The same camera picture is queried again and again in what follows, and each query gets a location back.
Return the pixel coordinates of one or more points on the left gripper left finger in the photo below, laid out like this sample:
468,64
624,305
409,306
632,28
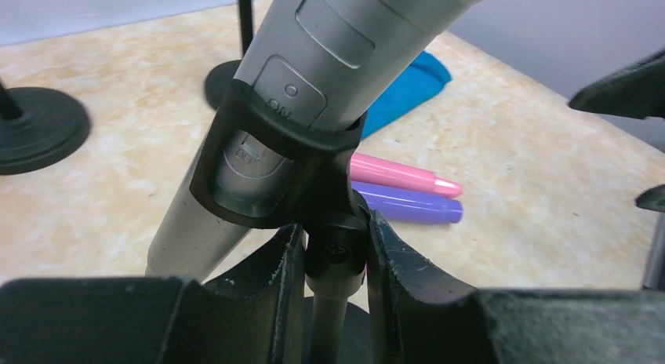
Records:
252,313

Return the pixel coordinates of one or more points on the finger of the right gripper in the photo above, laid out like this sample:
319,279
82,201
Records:
652,199
635,91

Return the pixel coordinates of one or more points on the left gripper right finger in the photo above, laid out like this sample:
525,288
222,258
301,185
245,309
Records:
421,314

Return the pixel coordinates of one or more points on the black mic stand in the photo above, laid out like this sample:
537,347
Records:
39,127
217,79
316,194

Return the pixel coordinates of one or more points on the silver grey microphone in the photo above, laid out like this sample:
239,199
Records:
318,63

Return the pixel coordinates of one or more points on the purple microphone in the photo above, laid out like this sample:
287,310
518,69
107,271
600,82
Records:
410,206

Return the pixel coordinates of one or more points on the pink microphone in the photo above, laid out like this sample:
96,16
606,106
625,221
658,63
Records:
373,170

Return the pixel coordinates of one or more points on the blue folded cloth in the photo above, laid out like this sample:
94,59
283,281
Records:
421,81

